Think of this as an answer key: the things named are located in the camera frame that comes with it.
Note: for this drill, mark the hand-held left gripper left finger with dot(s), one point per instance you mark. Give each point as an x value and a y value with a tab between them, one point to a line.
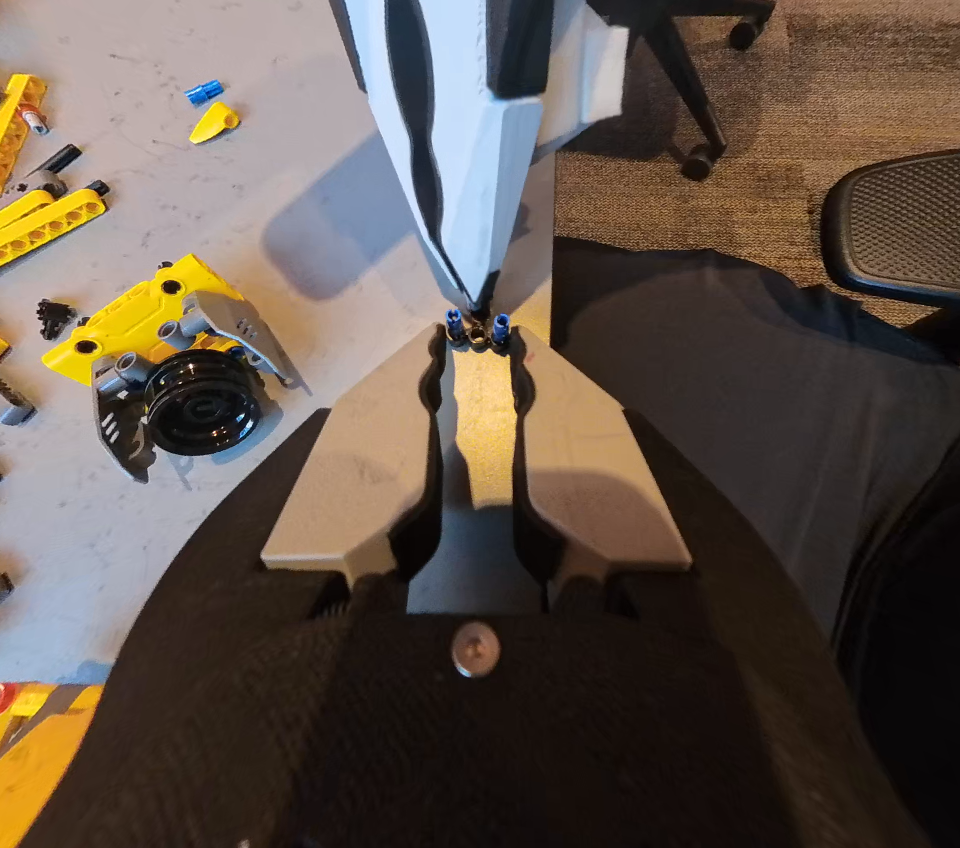
352	480

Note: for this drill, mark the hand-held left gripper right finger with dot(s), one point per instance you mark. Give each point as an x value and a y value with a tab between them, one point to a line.
600	480

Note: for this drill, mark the short blue pin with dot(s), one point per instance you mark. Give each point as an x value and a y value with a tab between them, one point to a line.
202	92

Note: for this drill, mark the yellow wedge piece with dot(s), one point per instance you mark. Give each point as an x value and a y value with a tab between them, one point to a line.
216	122

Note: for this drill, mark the yellow grey wheel assembly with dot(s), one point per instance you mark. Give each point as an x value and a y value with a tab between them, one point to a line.
135	323

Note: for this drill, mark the small black connector piece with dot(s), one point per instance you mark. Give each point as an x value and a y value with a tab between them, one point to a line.
54	319

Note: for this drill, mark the dark gear rack piece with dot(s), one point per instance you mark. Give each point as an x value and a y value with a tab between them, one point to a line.
15	405

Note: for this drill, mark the pile of yellow beams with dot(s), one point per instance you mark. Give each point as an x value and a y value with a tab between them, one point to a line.
45	225

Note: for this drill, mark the yellow toy brick car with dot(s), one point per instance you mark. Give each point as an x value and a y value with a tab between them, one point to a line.
30	773

